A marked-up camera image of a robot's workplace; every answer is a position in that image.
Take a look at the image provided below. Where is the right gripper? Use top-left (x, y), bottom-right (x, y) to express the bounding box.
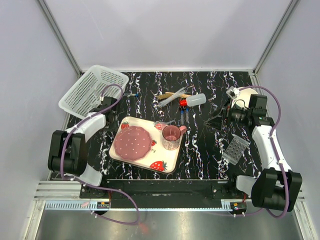
top-left (204, 97), bottom-right (252, 132)

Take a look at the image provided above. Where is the white squeeze bottle red cap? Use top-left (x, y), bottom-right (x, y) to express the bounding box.
top-left (179, 93), bottom-right (207, 107)

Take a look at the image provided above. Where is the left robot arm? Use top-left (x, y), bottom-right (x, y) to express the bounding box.
top-left (47, 96), bottom-right (119, 198)

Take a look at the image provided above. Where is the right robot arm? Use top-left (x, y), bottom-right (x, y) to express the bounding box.
top-left (204, 94), bottom-right (303, 213)

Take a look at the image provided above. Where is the white bowl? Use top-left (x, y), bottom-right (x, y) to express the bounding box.
top-left (231, 87), bottom-right (258, 110)

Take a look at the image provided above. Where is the pink polka dot plate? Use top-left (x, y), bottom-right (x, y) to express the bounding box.
top-left (113, 125), bottom-right (153, 161)

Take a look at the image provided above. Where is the clear test tube rack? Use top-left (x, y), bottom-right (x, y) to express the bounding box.
top-left (222, 134), bottom-right (250, 165)

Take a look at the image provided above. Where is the white perforated plastic basket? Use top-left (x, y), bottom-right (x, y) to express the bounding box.
top-left (58, 65), bottom-right (129, 119)

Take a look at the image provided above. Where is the clear plastic funnel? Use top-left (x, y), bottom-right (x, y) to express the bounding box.
top-left (153, 120), bottom-right (175, 131)

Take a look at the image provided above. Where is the bundle of clear pipettes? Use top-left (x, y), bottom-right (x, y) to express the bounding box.
top-left (157, 87), bottom-right (189, 108)

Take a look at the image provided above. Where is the pink ceramic mug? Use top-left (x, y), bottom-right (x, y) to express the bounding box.
top-left (162, 125), bottom-right (187, 151)

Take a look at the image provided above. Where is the wooden bristle brush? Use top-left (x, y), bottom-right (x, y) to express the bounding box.
top-left (156, 92), bottom-right (191, 101)

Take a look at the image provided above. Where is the white strawberry tray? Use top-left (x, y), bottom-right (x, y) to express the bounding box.
top-left (109, 116), bottom-right (183, 174)

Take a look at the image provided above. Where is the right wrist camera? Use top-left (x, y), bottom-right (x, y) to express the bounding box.
top-left (226, 86), bottom-right (240, 100)

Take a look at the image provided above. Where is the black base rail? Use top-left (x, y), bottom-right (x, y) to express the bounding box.
top-left (79, 178), bottom-right (258, 209)

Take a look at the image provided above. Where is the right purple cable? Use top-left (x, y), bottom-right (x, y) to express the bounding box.
top-left (212, 86), bottom-right (292, 220)

